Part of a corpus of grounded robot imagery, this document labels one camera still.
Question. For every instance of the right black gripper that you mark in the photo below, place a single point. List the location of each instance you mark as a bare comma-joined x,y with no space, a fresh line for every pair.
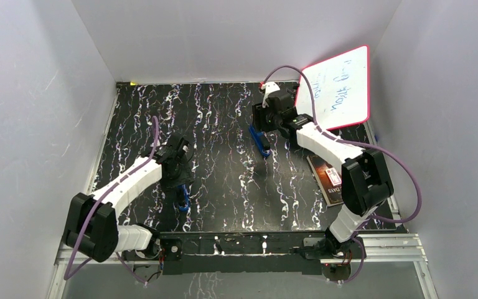
258,113

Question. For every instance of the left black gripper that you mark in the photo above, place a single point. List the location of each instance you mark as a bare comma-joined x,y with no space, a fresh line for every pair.
185,177

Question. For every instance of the blue stapler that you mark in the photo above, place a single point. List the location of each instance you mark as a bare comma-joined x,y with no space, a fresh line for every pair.
261,142
183,198

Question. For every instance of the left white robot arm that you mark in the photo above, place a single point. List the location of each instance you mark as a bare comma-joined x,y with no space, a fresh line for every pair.
92,223

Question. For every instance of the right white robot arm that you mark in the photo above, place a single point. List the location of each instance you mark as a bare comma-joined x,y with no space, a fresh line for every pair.
365,179

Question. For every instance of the pink framed whiteboard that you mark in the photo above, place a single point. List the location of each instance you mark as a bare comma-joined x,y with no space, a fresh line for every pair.
340,94

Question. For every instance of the dark brown book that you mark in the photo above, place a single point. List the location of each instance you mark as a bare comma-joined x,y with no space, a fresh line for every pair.
328,179

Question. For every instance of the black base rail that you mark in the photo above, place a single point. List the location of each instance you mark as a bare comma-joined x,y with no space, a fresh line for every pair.
306,252

